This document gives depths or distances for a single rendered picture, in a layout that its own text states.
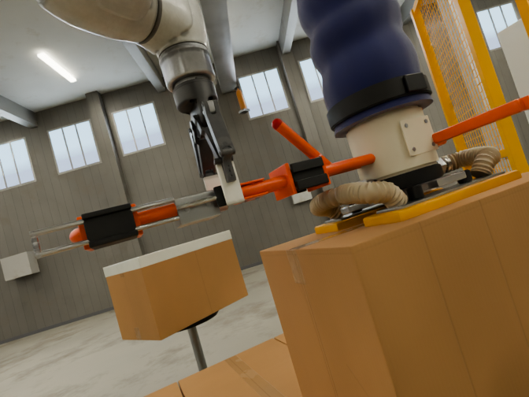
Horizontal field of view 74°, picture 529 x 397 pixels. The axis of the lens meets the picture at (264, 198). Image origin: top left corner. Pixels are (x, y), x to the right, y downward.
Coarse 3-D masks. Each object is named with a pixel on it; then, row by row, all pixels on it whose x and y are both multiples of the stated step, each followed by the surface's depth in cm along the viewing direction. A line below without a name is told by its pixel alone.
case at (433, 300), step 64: (512, 192) 60; (320, 256) 57; (384, 256) 50; (448, 256) 54; (512, 256) 58; (320, 320) 63; (384, 320) 48; (448, 320) 52; (512, 320) 56; (320, 384) 71; (384, 384) 49; (448, 384) 50; (512, 384) 54
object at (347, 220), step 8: (424, 192) 89; (368, 208) 85; (376, 208) 82; (384, 208) 81; (344, 216) 83; (352, 216) 80; (360, 216) 79; (368, 216) 79; (328, 224) 79; (336, 224) 76; (344, 224) 77; (352, 224) 77; (320, 232) 83
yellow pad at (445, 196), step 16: (480, 176) 75; (496, 176) 70; (512, 176) 71; (416, 192) 66; (432, 192) 72; (448, 192) 66; (464, 192) 65; (480, 192) 67; (400, 208) 61; (416, 208) 60; (432, 208) 61; (368, 224) 66
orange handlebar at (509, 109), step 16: (528, 96) 56; (496, 112) 60; (512, 112) 58; (448, 128) 69; (464, 128) 66; (352, 160) 71; (368, 160) 73; (256, 192) 63; (160, 208) 56; (80, 240) 52
